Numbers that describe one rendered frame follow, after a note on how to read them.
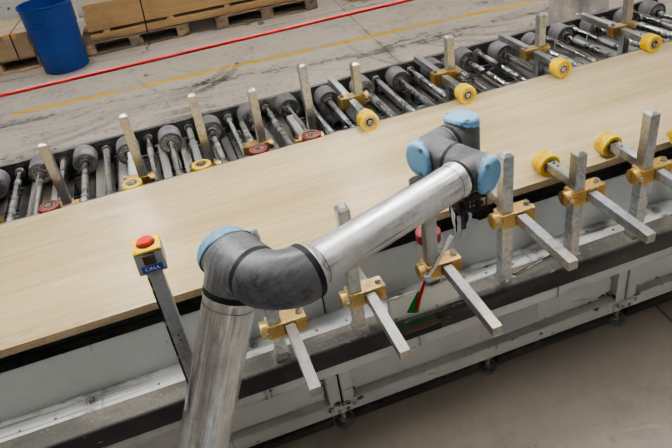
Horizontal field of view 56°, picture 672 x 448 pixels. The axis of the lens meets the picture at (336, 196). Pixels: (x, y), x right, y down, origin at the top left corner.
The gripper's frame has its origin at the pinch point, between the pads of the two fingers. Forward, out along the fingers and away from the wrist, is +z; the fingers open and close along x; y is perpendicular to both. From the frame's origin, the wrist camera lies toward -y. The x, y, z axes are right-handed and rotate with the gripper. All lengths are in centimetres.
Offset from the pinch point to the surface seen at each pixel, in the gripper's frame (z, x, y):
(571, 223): 15.5, 6.4, 42.8
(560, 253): 4.5, -15.7, 22.6
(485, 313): 14.5, -17.8, -1.7
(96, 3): 46, 602, -112
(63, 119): 101, 434, -160
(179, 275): 10, 35, -78
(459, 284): 14.5, -4.2, -2.3
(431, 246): 6.5, 6.1, -5.7
